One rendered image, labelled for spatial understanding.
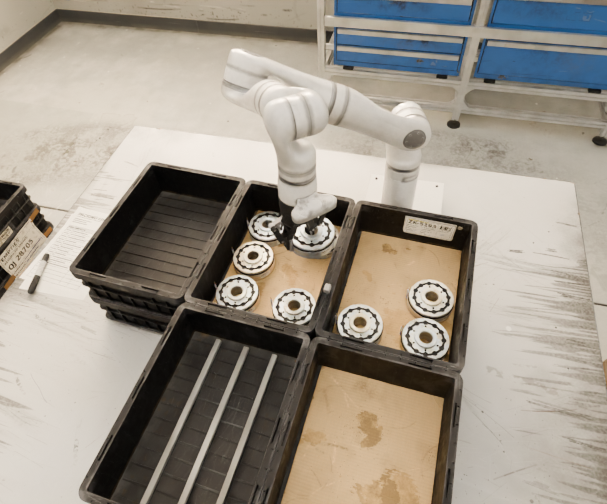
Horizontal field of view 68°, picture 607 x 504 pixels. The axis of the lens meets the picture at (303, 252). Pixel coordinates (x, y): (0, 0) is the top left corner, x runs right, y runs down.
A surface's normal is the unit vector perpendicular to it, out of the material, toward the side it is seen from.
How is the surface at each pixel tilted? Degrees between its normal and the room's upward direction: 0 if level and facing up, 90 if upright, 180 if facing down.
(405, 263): 0
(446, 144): 0
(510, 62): 90
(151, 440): 0
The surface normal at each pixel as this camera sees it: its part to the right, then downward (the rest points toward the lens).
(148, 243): -0.04, -0.61
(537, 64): -0.25, 0.77
